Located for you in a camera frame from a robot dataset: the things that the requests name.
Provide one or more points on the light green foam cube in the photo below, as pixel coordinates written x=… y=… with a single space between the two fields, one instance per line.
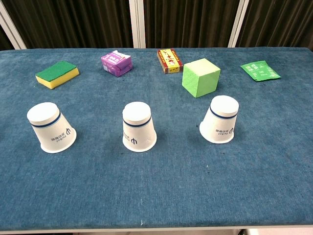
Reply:
x=200 y=78

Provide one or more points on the blue velvet table cloth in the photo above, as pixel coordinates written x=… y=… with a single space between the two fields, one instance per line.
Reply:
x=156 y=171

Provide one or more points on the green and yellow sponge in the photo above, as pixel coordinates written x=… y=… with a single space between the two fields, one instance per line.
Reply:
x=57 y=74

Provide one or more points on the white frame post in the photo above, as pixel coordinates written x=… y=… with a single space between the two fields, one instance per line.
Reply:
x=237 y=23
x=11 y=25
x=137 y=23

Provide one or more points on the dark pleated curtain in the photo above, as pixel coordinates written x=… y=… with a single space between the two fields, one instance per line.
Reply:
x=73 y=22

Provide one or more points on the red and yellow card box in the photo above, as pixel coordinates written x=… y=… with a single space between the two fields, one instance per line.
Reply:
x=170 y=60

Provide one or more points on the white paper cup blue stripe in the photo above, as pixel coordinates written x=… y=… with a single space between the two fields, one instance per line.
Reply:
x=52 y=133
x=138 y=133
x=220 y=124

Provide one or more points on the green sachet packet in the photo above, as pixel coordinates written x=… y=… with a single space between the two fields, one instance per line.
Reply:
x=260 y=71

